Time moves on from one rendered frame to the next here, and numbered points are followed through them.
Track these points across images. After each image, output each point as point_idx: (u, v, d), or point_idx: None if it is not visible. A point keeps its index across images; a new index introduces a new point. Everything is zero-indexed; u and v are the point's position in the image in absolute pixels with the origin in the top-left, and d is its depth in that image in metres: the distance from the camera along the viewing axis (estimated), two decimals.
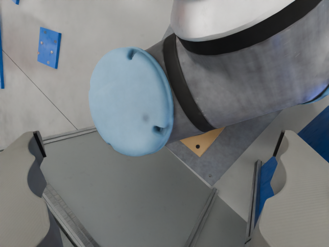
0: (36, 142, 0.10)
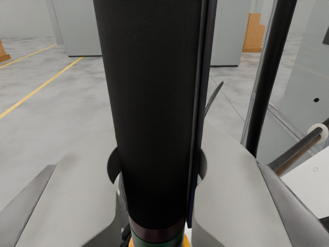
0: None
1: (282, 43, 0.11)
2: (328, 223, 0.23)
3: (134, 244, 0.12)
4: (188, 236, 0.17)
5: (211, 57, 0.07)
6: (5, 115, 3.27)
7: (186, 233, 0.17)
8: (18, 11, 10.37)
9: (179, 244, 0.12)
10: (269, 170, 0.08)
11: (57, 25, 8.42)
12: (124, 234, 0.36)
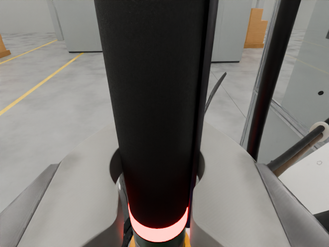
0: None
1: (285, 42, 0.11)
2: None
3: (136, 242, 0.12)
4: (189, 234, 0.17)
5: (210, 59, 0.07)
6: (5, 111, 3.27)
7: (187, 231, 0.17)
8: (18, 6, 10.29)
9: (180, 243, 0.12)
10: (266, 169, 0.08)
11: (57, 20, 8.36)
12: (125, 227, 0.36)
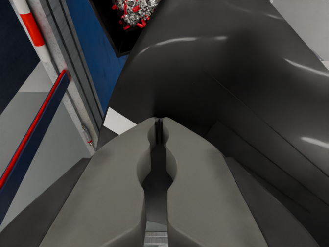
0: (155, 129, 0.11)
1: None
2: None
3: None
4: None
5: None
6: None
7: None
8: None
9: None
10: (234, 162, 0.08)
11: None
12: None
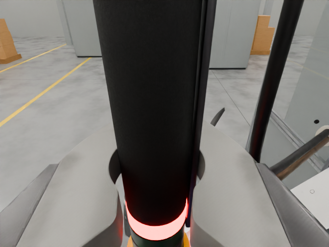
0: None
1: (290, 39, 0.11)
2: None
3: (133, 241, 0.12)
4: (189, 235, 0.17)
5: (211, 49, 0.06)
6: (15, 114, 3.38)
7: (187, 232, 0.17)
8: (30, 11, 10.61)
9: (178, 243, 0.11)
10: (266, 169, 0.08)
11: (67, 25, 8.58)
12: None
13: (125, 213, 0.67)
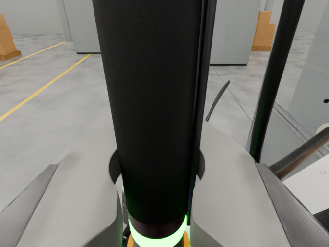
0: None
1: (291, 36, 0.11)
2: None
3: (133, 239, 0.12)
4: (189, 234, 0.17)
5: (211, 46, 0.06)
6: (14, 110, 3.35)
7: (187, 230, 0.17)
8: (29, 7, 10.54)
9: (179, 241, 0.11)
10: (266, 169, 0.08)
11: (66, 22, 8.52)
12: None
13: (123, 201, 0.65)
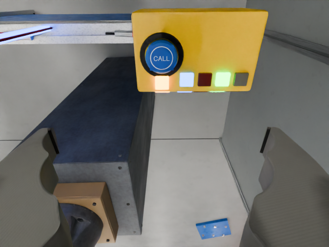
0: (50, 138, 0.10)
1: None
2: None
3: None
4: None
5: None
6: None
7: None
8: None
9: None
10: None
11: None
12: None
13: None
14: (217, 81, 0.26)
